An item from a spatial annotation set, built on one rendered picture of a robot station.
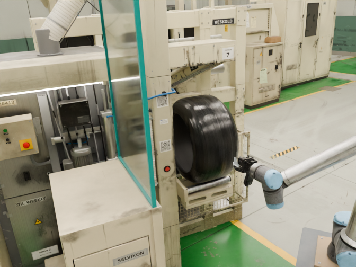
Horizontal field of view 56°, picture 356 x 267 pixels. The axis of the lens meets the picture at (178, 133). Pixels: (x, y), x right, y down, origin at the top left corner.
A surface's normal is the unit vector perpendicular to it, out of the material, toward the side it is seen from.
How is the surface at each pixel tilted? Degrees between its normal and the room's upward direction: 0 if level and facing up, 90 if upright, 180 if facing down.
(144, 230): 90
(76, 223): 0
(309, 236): 0
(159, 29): 90
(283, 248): 0
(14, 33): 90
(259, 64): 90
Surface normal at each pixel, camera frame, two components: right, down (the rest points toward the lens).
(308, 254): -0.05, -0.93
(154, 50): 0.41, 0.31
